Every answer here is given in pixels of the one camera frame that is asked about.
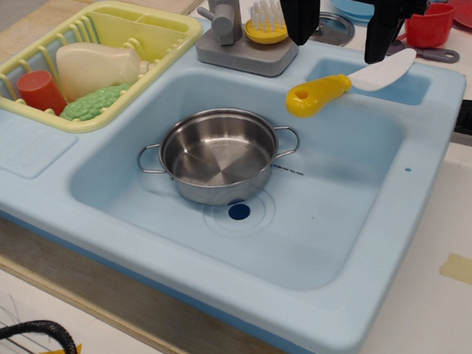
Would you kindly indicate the red plastic cup in rack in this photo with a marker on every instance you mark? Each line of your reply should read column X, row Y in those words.
column 39, row 90

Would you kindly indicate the green plastic vegetable toy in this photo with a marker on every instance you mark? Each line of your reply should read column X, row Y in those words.
column 92, row 105

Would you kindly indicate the red plastic mug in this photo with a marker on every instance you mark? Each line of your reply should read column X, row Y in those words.
column 431, row 29

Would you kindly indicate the cream plastic chicken toy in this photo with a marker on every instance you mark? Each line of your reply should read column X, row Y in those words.
column 85, row 68

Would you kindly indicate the yellow handled white toy knife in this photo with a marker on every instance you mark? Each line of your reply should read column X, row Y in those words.
column 309, row 98

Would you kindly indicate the yellow dish drying rack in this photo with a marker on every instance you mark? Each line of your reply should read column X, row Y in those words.
column 159, row 37

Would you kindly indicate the grey toy faucet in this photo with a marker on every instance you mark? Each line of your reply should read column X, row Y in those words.
column 226, row 43

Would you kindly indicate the yellow dish brush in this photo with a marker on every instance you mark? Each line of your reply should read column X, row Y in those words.
column 266, row 24

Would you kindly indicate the blue plastic plate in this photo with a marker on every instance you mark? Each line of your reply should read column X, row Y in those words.
column 358, row 11

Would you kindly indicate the grey plastic spoon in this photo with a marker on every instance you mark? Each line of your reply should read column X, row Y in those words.
column 430, row 54

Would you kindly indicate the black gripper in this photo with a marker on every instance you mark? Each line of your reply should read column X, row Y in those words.
column 302, row 18

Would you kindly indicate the metal pot lid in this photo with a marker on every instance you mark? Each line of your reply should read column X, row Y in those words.
column 333, row 29

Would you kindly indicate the stainless steel pot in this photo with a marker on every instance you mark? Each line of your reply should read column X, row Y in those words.
column 219, row 156

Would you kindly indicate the light blue toy sink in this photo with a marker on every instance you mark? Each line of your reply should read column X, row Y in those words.
column 309, row 267

